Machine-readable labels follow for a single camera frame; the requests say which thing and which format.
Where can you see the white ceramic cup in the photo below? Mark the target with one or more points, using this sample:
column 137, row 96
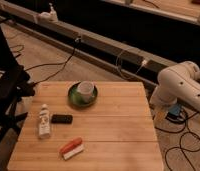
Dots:
column 85, row 89

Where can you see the blue robot base plug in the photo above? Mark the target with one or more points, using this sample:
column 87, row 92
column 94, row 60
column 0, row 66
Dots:
column 175, row 111

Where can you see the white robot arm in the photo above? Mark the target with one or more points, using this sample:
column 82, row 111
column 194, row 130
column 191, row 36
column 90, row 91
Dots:
column 178, row 81

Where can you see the green saucer plate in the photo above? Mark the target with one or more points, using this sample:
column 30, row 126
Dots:
column 75, row 99

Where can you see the small black box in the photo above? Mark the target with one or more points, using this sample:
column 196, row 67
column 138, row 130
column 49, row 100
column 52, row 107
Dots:
column 63, row 119

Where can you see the white squeeze bottle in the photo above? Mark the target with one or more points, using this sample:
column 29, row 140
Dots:
column 44, row 130

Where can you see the black office chair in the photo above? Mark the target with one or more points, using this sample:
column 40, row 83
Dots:
column 14, row 84

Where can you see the long grey rail beam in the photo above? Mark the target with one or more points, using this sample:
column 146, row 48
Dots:
column 145, row 41

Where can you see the white device on rail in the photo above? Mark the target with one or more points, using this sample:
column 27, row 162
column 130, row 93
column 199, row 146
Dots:
column 51, row 15

